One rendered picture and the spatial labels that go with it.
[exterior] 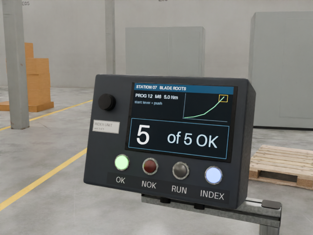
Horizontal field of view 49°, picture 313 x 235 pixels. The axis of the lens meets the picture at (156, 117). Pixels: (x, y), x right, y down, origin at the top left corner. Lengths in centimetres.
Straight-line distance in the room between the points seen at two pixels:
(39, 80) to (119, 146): 789
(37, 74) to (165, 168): 794
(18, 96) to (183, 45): 373
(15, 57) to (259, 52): 421
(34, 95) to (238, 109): 804
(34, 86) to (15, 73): 213
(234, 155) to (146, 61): 760
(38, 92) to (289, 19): 555
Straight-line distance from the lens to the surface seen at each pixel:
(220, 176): 50
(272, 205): 58
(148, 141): 54
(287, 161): 408
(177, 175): 51
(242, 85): 51
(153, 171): 53
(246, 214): 58
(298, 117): 651
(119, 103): 57
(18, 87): 637
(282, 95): 640
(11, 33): 639
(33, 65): 839
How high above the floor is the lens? 128
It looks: 10 degrees down
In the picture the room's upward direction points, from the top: straight up
